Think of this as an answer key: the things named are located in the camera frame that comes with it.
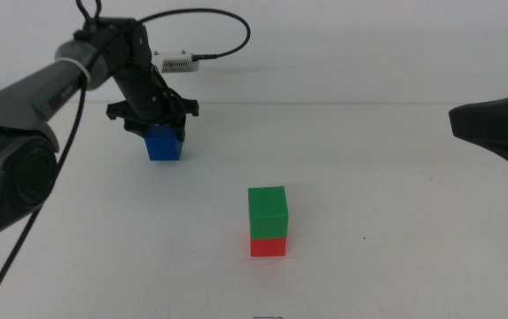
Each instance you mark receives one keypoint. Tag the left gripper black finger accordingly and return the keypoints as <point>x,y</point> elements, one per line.
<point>137,131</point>
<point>181,130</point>

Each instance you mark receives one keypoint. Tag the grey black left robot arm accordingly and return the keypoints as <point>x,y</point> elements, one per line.
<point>18,106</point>

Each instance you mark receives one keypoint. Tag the red cube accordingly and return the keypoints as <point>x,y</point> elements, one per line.
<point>268,248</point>

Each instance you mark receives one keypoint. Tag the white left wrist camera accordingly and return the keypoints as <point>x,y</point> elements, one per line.
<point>176,64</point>

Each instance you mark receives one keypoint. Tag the blue cube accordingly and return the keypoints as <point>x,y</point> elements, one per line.
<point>162,148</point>

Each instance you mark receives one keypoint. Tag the green cube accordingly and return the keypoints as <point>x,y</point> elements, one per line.
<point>268,213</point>

